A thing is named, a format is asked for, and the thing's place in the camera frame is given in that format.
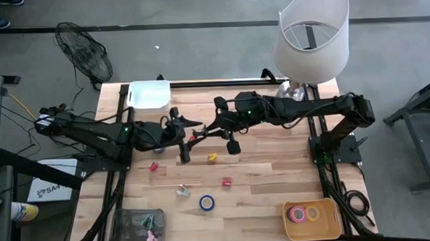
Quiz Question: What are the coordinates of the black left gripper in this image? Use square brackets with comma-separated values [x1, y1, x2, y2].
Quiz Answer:
[152, 105, 206, 166]

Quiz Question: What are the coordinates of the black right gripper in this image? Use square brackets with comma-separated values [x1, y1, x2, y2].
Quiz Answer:
[193, 94, 251, 158]

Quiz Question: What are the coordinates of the grey staple remover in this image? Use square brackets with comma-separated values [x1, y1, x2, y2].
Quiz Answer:
[176, 184, 192, 198]

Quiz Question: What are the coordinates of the dark blue tape roll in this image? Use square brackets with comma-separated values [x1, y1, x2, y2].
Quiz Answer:
[198, 194, 216, 212]

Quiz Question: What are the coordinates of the teal staple remover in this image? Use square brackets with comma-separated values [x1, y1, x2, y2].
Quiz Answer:
[139, 213, 155, 229]

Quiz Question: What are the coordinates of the pink tape roll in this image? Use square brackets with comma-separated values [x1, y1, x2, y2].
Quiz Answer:
[286, 205, 308, 224]

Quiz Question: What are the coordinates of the white plastic bin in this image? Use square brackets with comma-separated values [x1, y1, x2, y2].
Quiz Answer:
[126, 79, 172, 114]

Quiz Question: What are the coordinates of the clear plastic container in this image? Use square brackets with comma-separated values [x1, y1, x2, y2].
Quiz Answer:
[107, 206, 169, 241]

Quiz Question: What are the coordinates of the table lamp white shade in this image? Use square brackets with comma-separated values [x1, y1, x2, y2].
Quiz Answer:
[270, 0, 354, 107]

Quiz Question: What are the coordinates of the black floor fan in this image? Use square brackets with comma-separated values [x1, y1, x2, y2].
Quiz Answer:
[53, 19, 115, 92]

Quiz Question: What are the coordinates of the white printed box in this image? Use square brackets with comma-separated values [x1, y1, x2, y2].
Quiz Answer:
[25, 158, 81, 204]

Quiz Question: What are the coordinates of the yellow plastic basket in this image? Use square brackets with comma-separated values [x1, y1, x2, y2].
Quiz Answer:
[282, 197, 343, 241]

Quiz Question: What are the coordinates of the black metal beam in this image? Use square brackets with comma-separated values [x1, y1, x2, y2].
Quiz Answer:
[0, 144, 85, 195]

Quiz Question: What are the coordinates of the yellow white spray bottle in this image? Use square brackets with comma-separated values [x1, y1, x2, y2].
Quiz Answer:
[10, 200, 41, 223]

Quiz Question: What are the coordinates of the coiled black cable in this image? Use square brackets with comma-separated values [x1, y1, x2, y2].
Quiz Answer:
[343, 179, 376, 228]

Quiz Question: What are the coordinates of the yellow cable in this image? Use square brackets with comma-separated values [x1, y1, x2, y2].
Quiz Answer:
[8, 92, 38, 121]

